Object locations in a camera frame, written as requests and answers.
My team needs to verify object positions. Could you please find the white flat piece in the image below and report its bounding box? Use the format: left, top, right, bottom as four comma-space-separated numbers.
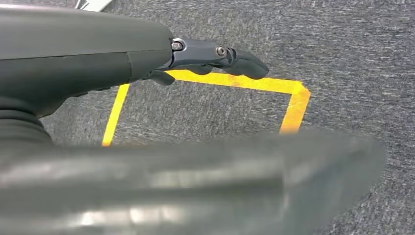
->
74, 0, 114, 12

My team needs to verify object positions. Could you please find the yellow floor tape square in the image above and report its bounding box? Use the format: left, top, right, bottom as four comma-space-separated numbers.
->
101, 70, 312, 147

